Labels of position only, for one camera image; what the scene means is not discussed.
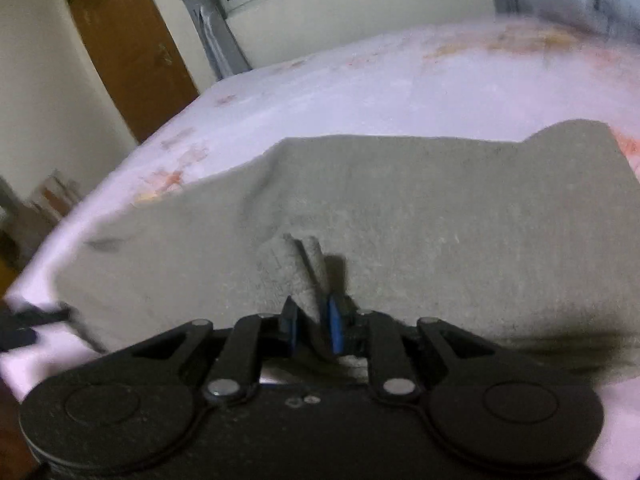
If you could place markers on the brown wooden door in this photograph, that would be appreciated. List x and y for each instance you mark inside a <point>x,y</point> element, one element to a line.
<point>130,50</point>

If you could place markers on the wooden chair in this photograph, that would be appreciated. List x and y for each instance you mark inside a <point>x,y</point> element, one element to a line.
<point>50,200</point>

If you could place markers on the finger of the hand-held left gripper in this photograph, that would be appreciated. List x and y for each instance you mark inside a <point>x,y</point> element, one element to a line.
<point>22,325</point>

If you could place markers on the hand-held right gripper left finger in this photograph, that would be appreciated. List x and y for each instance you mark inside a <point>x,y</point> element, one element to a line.
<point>292,327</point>

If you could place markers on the grey pants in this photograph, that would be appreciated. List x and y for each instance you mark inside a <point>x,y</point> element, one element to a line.
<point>425,210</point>

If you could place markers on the bed with pink floral sheet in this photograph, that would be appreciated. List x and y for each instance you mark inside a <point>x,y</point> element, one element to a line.
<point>400,90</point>

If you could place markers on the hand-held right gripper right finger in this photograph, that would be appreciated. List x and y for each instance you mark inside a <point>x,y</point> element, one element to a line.
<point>335,327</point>

